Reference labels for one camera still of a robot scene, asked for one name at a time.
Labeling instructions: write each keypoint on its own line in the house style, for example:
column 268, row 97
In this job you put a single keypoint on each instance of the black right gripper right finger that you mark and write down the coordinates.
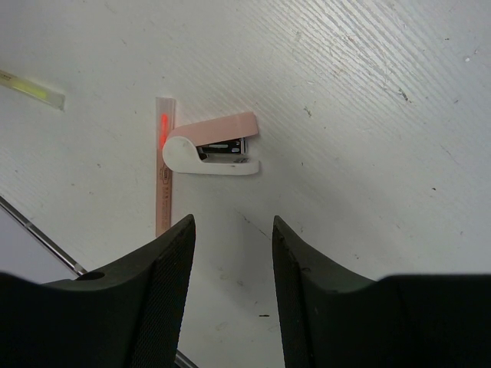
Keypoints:
column 330, row 316

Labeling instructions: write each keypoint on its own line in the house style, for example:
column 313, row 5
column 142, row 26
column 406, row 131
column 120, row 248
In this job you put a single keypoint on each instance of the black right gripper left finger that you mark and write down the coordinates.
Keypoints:
column 125, row 314

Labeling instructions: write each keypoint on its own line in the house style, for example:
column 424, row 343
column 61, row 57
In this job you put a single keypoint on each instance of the pink lead refill tube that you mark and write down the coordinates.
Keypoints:
column 165, row 116

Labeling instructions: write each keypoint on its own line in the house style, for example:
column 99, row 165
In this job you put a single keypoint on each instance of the yellow lead refill tube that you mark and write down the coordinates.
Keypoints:
column 33, row 90

